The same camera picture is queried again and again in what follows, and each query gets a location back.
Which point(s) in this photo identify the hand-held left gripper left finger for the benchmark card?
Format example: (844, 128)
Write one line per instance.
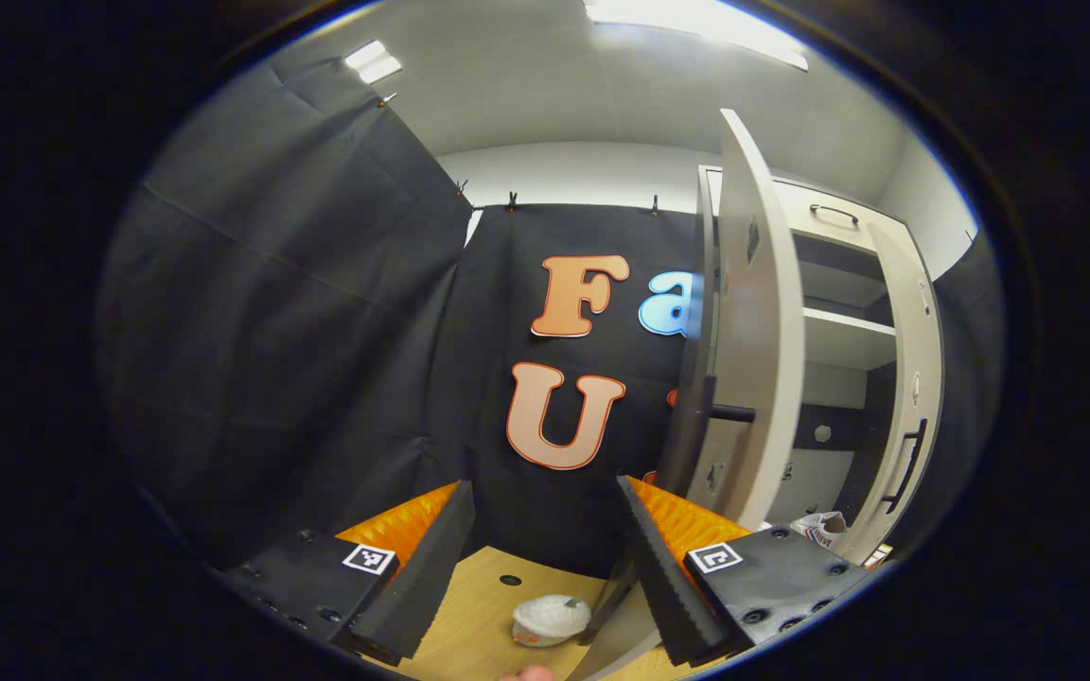
(431, 577)

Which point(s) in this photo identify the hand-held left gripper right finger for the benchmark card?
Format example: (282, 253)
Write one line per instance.
(659, 577)

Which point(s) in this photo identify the white shoe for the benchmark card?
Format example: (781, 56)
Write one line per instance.
(819, 534)

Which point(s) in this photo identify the white cabinet door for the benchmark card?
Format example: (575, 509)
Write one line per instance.
(900, 331)
(763, 378)

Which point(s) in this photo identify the white shoe cabinet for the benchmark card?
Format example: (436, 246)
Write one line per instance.
(824, 388)

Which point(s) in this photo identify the white cabinet drawer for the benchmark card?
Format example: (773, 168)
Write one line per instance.
(791, 199)

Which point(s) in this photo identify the white round container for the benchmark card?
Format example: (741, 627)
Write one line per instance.
(550, 615)

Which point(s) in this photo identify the black backdrop cloth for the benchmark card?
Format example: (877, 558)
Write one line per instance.
(971, 378)
(488, 284)
(271, 331)

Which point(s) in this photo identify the ceiling light panel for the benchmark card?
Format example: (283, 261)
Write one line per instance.
(696, 19)
(373, 61)

